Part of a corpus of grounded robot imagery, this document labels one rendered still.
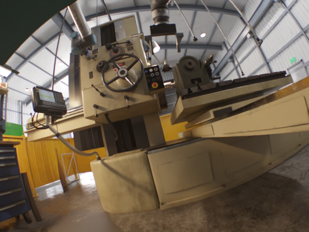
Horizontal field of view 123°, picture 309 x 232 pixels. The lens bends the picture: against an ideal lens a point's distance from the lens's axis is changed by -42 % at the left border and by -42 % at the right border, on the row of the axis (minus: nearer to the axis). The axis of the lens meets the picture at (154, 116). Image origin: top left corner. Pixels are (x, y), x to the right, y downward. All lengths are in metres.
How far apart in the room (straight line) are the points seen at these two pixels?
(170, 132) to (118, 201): 2.58
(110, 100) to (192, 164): 1.00
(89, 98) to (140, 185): 1.01
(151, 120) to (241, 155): 1.23
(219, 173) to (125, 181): 0.92
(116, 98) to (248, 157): 1.49
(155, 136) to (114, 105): 0.81
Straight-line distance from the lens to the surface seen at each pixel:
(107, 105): 1.44
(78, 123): 1.90
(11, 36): 0.46
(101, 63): 1.56
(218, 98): 1.10
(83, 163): 4.40
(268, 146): 1.82
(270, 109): 0.52
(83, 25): 1.20
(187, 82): 1.12
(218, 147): 1.46
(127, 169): 1.42
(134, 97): 1.38
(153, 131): 1.96
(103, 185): 1.58
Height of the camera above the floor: 0.69
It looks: 9 degrees up
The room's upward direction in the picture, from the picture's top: 14 degrees counter-clockwise
